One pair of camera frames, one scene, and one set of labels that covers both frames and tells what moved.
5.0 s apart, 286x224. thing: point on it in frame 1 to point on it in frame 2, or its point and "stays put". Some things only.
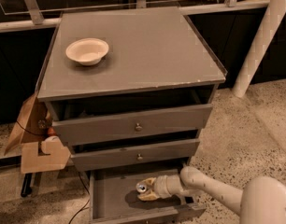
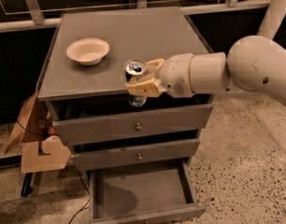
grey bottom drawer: [113, 199] stays put
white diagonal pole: [279, 5] stays put
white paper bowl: [88, 51] stays put
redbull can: [141, 187] to [134, 69]
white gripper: [162, 187] to [176, 75]
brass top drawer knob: [138, 128] stays put
